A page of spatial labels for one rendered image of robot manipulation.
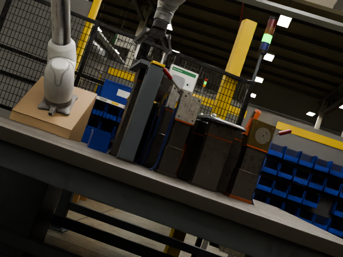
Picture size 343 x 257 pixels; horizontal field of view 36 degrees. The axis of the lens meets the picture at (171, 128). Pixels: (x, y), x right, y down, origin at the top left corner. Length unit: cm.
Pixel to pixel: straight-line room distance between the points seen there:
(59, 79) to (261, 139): 114
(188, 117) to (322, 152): 300
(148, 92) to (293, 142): 293
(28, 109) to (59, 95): 21
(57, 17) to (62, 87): 37
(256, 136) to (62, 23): 123
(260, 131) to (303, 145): 276
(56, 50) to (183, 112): 101
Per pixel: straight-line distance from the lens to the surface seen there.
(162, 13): 265
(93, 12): 508
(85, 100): 309
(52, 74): 287
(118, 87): 368
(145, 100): 232
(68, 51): 300
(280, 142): 507
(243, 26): 419
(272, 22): 422
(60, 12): 289
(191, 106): 227
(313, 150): 511
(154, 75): 234
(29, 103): 305
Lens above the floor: 76
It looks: 3 degrees up
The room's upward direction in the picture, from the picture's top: 19 degrees clockwise
